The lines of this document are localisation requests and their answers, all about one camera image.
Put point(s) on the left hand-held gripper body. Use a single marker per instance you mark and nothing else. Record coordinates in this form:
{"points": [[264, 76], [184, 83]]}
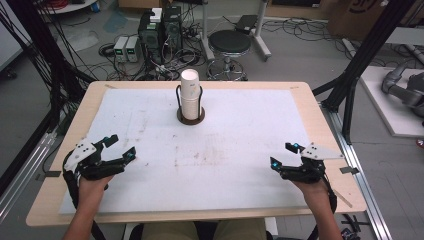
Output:
{"points": [[81, 156]]}

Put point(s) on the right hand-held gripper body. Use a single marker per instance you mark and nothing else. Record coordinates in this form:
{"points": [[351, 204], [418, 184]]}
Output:
{"points": [[311, 168]]}

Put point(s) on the white paper cup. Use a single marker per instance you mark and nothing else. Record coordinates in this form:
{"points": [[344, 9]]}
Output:
{"points": [[190, 81]]}

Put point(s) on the person's right hand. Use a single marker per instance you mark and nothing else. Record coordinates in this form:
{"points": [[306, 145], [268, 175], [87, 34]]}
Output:
{"points": [[316, 195]]}

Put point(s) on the person's left hand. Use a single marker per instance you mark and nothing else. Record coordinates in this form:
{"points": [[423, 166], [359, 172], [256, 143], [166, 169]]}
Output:
{"points": [[91, 190]]}

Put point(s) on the black tape piece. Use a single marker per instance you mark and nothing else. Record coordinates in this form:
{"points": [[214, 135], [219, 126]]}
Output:
{"points": [[53, 173], [349, 170]]}

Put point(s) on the wooden table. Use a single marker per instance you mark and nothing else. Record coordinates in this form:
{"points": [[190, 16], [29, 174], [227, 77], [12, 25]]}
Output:
{"points": [[333, 133]]}

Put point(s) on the thin wooden stick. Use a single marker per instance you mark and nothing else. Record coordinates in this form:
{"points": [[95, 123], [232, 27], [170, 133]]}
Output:
{"points": [[344, 199]]}

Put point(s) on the white table mat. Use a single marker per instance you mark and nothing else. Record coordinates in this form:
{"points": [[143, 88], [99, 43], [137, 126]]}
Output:
{"points": [[213, 173]]}

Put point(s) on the person's right leg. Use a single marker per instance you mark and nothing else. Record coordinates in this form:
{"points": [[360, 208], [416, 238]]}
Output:
{"points": [[241, 230]]}

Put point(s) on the person's leg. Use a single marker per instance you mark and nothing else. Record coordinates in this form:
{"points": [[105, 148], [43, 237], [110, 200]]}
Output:
{"points": [[170, 231], [241, 230]]}

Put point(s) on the person's left leg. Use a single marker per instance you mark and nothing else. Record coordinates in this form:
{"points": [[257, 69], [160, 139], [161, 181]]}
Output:
{"points": [[170, 231]]}

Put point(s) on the grey power supply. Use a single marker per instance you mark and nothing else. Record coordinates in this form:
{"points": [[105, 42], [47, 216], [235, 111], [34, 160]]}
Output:
{"points": [[132, 48], [120, 48]]}

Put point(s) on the white platform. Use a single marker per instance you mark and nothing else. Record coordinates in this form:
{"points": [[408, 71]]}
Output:
{"points": [[390, 116]]}

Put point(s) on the black computer tower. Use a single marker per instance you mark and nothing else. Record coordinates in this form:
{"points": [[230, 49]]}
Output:
{"points": [[150, 40], [172, 30]]}

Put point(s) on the black round stool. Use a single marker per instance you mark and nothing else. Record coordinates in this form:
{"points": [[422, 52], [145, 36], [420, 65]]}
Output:
{"points": [[230, 41]]}

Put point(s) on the black flat device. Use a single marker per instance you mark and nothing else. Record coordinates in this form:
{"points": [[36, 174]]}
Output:
{"points": [[247, 22]]}

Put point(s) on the small white box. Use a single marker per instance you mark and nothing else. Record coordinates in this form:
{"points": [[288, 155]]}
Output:
{"points": [[156, 15]]}

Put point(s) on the cardboard box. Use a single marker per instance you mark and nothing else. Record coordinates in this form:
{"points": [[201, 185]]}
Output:
{"points": [[356, 16]]}

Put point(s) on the aluminium rail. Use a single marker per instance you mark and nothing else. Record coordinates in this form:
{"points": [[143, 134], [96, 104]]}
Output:
{"points": [[23, 176], [360, 173]]}

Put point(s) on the black metal frame post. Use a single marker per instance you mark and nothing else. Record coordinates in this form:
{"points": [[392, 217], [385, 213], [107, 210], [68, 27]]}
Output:
{"points": [[366, 50], [43, 50]]}

